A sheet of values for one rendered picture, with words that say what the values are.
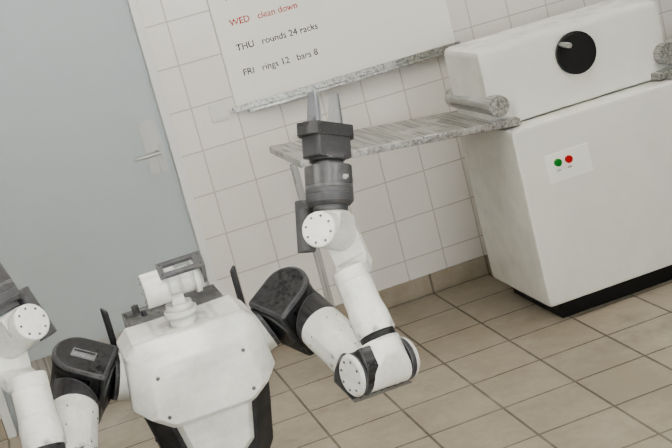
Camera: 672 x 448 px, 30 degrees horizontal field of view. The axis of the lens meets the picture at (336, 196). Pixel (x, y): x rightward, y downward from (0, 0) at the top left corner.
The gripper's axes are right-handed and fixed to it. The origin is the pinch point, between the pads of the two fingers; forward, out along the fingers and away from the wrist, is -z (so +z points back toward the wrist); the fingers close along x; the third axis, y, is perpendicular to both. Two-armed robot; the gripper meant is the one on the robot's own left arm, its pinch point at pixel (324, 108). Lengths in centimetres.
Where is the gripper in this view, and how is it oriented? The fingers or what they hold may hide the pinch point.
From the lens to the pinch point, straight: 232.7
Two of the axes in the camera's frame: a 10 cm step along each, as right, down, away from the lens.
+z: 0.6, 9.9, -1.5
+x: -7.2, -0.6, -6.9
